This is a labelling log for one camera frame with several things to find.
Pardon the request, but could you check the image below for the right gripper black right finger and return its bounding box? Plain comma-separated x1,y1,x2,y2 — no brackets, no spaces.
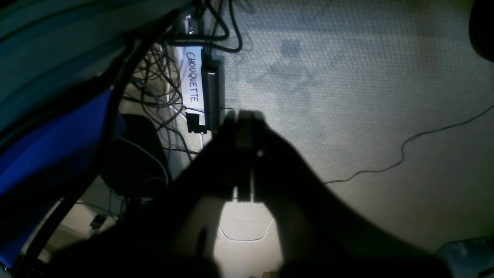
252,111,328,205

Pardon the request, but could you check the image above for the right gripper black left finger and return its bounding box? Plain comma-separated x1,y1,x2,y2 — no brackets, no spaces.
170,111,237,205

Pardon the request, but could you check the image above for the black power brick with label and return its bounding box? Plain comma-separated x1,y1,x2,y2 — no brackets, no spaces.
174,46,225,134

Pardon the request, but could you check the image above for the thin white floor cable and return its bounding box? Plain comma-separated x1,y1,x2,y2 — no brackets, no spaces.
217,218,275,242

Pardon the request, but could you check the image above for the tangle of black cables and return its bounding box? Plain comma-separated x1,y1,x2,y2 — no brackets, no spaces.
123,0,244,163

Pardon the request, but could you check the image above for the thin black floor cable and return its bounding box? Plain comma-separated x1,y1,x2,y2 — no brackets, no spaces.
323,104,494,185

